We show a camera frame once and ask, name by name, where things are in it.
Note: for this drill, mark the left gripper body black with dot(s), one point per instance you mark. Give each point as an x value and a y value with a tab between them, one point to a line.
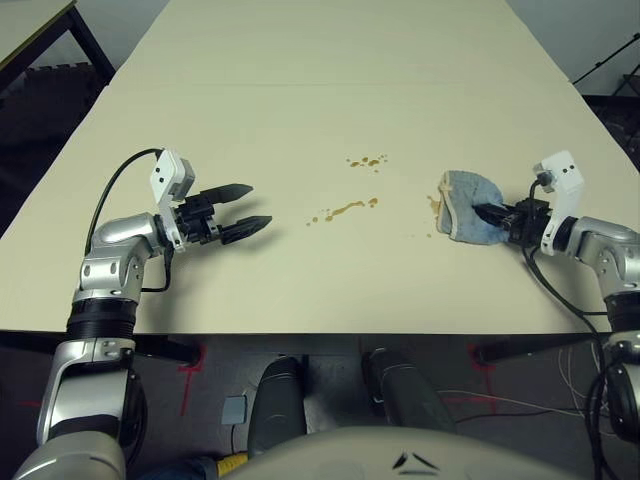
197	220

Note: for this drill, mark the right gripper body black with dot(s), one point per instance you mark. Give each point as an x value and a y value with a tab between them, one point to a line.
525	222

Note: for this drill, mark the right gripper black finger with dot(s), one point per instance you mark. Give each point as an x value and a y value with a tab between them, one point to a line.
490	212

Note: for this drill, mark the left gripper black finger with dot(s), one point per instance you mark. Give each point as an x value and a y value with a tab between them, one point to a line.
230	192
247	228

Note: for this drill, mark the blue grey cleaning rag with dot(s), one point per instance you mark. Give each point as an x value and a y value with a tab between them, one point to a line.
465	220

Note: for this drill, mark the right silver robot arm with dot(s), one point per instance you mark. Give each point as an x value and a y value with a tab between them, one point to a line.
600	245

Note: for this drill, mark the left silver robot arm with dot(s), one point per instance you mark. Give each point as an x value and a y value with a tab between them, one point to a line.
120	235

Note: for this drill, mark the brown streak spill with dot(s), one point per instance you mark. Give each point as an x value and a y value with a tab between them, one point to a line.
345	207

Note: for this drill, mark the brown droplet cluster spill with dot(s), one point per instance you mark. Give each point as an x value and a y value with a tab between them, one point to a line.
371	162

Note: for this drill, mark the black table base foot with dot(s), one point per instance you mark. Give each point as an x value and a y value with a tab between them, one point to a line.
165	350

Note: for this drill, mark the black foam floor mat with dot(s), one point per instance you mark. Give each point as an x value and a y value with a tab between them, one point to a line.
620	120
50	100

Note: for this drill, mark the black step stool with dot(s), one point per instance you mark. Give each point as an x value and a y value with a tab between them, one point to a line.
627	85

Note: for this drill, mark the robot left leg dark grey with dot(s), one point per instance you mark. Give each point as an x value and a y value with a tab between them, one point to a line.
277	400

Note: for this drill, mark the robot leg dark grey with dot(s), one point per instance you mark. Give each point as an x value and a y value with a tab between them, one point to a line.
277	400
405	390

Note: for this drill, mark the robot right leg dark grey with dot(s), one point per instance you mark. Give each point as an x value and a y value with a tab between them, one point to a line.
405	390

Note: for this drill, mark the grey robot torso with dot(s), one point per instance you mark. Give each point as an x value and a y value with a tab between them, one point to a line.
350	460

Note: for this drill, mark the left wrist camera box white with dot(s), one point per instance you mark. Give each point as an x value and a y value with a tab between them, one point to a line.
167	172

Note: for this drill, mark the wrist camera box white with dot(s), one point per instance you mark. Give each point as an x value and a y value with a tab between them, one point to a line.
565	175
167	172

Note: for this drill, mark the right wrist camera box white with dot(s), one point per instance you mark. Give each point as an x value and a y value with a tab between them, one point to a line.
565	175

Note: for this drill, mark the side table with black frame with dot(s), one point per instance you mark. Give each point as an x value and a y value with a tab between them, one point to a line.
30	30

